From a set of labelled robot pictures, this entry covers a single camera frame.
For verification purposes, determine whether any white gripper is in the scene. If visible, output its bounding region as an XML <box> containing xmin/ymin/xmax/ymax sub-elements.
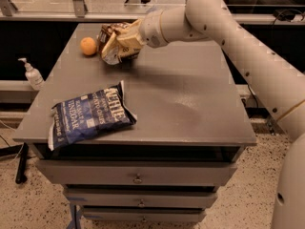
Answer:
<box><xmin>117</xmin><ymin>10</ymin><xmax>168</xmax><ymax>49</ymax></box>

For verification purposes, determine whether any middle grey drawer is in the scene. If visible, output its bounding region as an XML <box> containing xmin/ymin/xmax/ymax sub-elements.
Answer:
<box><xmin>64</xmin><ymin>189</ymin><xmax>217</xmax><ymax>208</ymax></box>

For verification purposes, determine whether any brown sea salt chip bag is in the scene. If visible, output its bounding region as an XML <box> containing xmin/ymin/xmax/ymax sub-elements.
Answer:
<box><xmin>97</xmin><ymin>22</ymin><xmax>143</xmax><ymax>65</ymax></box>

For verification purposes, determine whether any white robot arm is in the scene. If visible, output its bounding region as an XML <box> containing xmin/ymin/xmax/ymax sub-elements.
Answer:
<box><xmin>118</xmin><ymin>0</ymin><xmax>305</xmax><ymax>229</ymax></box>

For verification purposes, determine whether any white pump sanitizer bottle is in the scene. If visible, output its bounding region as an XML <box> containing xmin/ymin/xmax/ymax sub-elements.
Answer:
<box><xmin>19</xmin><ymin>58</ymin><xmax>45</xmax><ymax>91</ymax></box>

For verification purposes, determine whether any grey drawer cabinet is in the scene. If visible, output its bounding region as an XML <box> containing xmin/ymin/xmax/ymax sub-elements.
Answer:
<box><xmin>12</xmin><ymin>23</ymin><xmax>258</xmax><ymax>229</ymax></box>

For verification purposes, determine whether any bottom grey drawer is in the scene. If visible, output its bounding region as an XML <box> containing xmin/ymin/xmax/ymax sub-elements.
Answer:
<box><xmin>81</xmin><ymin>207</ymin><xmax>206</xmax><ymax>222</ymax></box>

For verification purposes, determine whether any grey drawer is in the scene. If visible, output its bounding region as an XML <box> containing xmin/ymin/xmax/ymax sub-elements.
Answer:
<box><xmin>64</xmin><ymin>189</ymin><xmax>217</xmax><ymax>208</ymax></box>
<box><xmin>36</xmin><ymin>160</ymin><xmax>236</xmax><ymax>186</ymax></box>
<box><xmin>81</xmin><ymin>207</ymin><xmax>206</xmax><ymax>222</ymax></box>

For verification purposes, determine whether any black stand leg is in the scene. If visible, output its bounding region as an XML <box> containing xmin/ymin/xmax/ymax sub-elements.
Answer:
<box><xmin>15</xmin><ymin>144</ymin><xmax>29</xmax><ymax>184</ymax></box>

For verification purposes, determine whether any blue salt vinegar chip bag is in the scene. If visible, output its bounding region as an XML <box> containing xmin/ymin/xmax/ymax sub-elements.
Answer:
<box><xmin>48</xmin><ymin>81</ymin><xmax>137</xmax><ymax>151</ymax></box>

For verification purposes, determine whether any top grey drawer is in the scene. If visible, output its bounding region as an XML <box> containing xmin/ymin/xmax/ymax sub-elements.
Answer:
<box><xmin>36</xmin><ymin>160</ymin><xmax>236</xmax><ymax>186</ymax></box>

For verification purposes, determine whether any orange fruit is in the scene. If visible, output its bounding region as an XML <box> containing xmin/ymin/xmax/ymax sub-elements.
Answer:
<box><xmin>80</xmin><ymin>37</ymin><xmax>97</xmax><ymax>56</ymax></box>

